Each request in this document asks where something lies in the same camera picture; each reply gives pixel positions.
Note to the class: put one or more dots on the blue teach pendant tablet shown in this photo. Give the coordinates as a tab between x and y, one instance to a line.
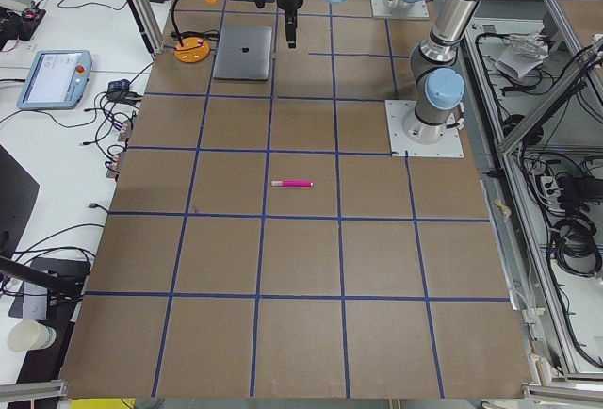
57	80

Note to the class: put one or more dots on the grey closed laptop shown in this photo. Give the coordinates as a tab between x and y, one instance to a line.
243	53

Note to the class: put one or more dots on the black power adapter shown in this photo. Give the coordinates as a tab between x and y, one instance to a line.
118	91

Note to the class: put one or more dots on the pink highlighter pen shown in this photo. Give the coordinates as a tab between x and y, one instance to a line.
292	183

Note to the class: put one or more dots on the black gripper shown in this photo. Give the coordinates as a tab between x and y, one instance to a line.
287	0

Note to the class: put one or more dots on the white paper cup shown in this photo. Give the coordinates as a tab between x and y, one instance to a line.
30	335

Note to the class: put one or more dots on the aluminium frame post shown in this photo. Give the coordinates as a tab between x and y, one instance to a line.
147	25

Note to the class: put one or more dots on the white power strip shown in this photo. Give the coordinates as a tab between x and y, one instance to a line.
548	188

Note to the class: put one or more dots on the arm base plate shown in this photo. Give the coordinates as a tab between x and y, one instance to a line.
409	137
400	9

